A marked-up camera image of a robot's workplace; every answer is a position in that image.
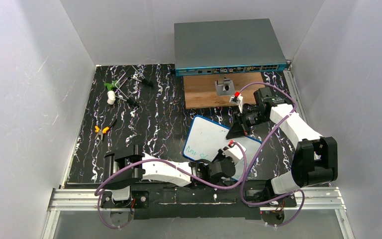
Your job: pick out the grey metal bracket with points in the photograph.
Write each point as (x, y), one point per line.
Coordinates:
(224, 86)

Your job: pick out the blue framed whiteboard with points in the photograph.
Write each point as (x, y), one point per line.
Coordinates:
(206, 137)

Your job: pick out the white plastic pipe piece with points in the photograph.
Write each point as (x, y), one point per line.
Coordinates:
(111, 97)

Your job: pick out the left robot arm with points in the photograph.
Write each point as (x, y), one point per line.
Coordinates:
(122, 172)

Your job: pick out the grey network switch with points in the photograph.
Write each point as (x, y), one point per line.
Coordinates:
(227, 47)

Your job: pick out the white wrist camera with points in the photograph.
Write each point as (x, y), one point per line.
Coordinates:
(237, 99)
(234, 151)

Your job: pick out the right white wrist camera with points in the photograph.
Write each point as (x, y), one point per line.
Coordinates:
(237, 99)

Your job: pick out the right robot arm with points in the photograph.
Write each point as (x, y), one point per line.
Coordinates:
(315, 158)

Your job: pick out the orange handled pliers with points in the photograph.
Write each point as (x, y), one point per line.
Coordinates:
(100, 132)

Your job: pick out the green plastic piece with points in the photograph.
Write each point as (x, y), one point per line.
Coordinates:
(111, 86)

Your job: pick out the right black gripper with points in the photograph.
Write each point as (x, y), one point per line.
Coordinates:
(241, 122)

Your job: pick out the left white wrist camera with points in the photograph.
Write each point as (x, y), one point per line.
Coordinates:
(234, 151)

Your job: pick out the aluminium frame rail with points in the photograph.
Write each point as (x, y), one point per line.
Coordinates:
(162, 200)

